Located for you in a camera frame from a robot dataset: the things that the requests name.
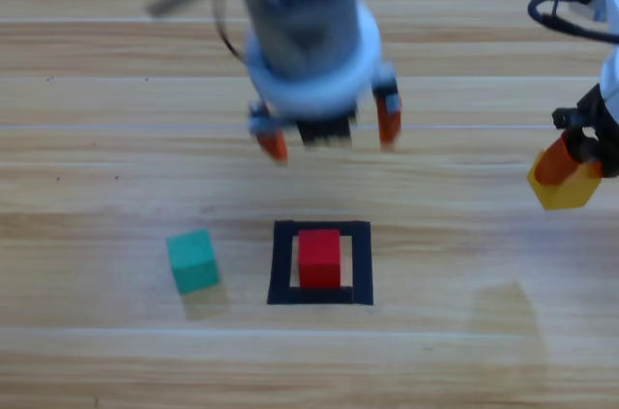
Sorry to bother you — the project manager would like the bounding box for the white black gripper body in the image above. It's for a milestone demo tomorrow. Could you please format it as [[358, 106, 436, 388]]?
[[551, 44, 619, 163], [244, 0, 402, 149]]

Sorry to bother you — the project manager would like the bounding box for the yellow cube block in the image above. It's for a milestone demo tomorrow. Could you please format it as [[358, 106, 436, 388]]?
[[525, 150, 604, 211]]

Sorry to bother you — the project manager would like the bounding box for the red cube block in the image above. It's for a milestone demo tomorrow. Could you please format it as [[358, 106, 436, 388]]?
[[297, 228, 342, 290]]

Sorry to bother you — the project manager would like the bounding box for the green cube block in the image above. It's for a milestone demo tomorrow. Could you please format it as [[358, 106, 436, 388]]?
[[165, 228, 221, 295]]

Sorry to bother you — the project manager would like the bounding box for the black tape square outline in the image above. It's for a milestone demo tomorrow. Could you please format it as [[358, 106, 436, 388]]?
[[266, 219, 374, 307]]

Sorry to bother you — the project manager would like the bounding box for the thin dark arm wire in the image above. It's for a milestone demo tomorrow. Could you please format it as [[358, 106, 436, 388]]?
[[212, 0, 249, 65]]

